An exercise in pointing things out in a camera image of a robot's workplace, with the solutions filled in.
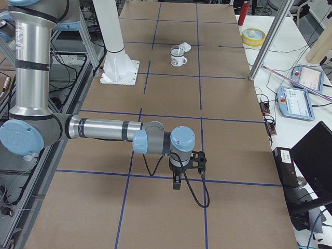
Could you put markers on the white round lid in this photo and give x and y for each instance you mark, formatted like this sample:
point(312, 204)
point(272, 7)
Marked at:
point(185, 46)

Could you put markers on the orange black connector board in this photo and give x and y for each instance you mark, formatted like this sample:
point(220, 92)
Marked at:
point(265, 107)

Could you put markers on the white enamel mug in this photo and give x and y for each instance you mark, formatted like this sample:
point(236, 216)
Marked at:
point(178, 61)

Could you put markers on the black computer box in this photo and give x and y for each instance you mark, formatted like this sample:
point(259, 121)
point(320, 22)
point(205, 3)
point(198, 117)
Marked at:
point(285, 167)

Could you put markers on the near teach pendant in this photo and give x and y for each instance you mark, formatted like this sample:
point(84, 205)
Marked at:
point(295, 103)

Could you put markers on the teach pendant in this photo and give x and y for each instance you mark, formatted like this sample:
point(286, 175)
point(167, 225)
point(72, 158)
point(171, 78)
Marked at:
point(308, 77)
point(295, 103)

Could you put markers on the black monitor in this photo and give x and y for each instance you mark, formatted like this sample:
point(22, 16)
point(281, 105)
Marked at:
point(312, 156)

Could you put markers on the yellow tape roll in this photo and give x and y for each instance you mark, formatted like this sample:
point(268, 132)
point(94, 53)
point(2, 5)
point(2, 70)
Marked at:
point(253, 37)

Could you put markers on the far teach pendant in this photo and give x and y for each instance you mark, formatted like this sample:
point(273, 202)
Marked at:
point(308, 77)

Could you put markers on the red cylinder bottle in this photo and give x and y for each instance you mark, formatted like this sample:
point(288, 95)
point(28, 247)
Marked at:
point(243, 13)

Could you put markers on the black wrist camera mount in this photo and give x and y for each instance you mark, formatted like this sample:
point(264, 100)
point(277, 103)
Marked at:
point(197, 161)

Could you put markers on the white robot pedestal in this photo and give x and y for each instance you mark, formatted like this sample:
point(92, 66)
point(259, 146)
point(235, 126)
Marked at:
point(118, 68)

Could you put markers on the aluminium frame post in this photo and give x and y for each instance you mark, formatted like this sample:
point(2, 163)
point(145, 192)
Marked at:
point(272, 33)

